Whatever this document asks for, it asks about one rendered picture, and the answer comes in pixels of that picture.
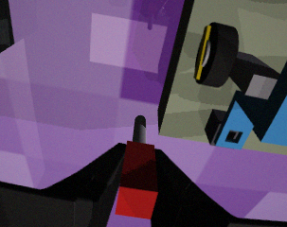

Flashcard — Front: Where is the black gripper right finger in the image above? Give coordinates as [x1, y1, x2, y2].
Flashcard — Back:
[151, 148, 287, 227]

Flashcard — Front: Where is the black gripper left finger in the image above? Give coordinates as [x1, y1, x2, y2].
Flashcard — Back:
[0, 143, 126, 227]

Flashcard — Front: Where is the red-headed metal pin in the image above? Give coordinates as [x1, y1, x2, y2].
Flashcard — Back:
[115, 115, 158, 219]

